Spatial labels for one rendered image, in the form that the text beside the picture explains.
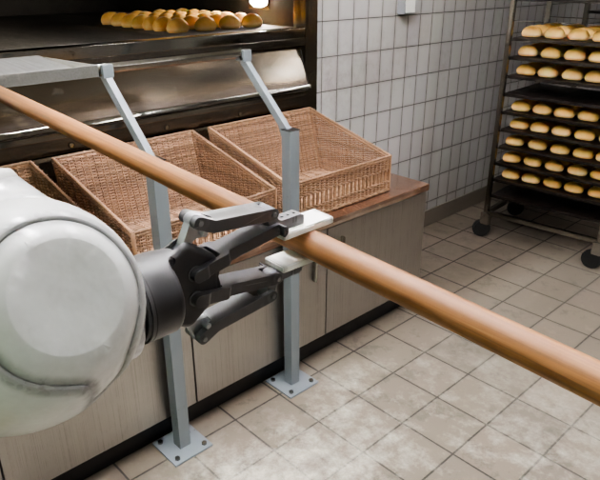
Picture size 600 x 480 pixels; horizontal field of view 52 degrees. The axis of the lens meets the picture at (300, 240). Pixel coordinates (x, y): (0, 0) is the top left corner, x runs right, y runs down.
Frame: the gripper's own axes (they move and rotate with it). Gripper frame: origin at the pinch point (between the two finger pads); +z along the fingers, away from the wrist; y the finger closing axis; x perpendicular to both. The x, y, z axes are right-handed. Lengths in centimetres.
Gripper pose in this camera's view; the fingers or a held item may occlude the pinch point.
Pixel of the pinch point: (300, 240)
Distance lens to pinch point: 64.7
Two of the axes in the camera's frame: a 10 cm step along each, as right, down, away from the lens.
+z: 7.3, -2.7, 6.3
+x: 6.8, 3.3, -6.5
